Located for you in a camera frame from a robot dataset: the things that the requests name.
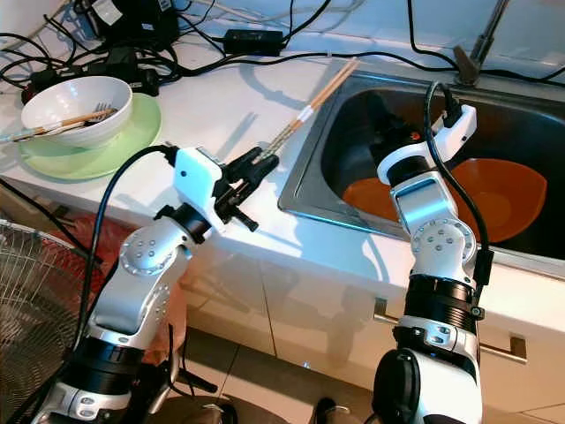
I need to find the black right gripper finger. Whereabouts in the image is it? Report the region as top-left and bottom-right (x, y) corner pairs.
(362, 90), (400, 133)

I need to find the orange plate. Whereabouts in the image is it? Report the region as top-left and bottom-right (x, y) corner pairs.
(343, 177), (403, 229)

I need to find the orange bowl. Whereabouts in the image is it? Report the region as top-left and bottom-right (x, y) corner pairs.
(450, 157), (550, 245)

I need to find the white kitchen cabinet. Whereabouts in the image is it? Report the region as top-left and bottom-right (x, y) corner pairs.
(124, 203), (565, 424)

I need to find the stainless steel sink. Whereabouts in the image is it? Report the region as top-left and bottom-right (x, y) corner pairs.
(278, 69), (565, 261)

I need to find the green plate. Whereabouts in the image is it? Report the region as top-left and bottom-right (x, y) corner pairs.
(18, 93), (163, 178)

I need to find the black power adapter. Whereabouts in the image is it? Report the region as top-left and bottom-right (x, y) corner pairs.
(222, 28), (285, 57)

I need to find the chrome sink faucet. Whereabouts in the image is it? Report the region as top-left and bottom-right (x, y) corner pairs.
(452, 0), (513, 85)

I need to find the metal fork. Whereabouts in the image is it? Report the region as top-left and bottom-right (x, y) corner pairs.
(66, 104), (123, 132)

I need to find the black power strip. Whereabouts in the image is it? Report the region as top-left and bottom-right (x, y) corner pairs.
(28, 51), (164, 96)

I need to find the black box with white label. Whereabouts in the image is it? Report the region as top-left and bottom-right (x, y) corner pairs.
(88, 0), (186, 45)

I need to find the white bowl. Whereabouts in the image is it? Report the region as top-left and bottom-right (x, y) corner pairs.
(20, 75), (133, 148)

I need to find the grey metal stand leg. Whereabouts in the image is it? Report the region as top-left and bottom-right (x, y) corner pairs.
(141, 349), (222, 416)

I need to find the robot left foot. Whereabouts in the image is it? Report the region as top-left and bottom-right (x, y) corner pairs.
(170, 399), (237, 424)

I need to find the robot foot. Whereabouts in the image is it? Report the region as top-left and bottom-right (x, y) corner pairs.
(170, 399), (237, 424)
(312, 397), (365, 424)

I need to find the grey standing fan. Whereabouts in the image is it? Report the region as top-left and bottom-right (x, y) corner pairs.
(0, 221), (94, 424)

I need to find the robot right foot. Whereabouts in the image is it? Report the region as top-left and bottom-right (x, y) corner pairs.
(312, 397), (365, 424)

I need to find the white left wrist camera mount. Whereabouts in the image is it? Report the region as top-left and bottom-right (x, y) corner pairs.
(172, 146), (228, 232)

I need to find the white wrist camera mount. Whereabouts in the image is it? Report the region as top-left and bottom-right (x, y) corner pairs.
(172, 146), (228, 232)
(375, 104), (478, 186)

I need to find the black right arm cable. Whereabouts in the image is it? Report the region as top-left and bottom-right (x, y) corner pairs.
(424, 79), (495, 323)

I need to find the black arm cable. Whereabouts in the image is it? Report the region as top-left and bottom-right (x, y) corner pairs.
(13, 144), (177, 424)
(424, 79), (495, 323)

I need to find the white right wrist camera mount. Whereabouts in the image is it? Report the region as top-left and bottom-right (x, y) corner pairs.
(375, 104), (478, 186)

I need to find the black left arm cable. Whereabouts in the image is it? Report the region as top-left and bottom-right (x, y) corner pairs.
(13, 144), (177, 424)

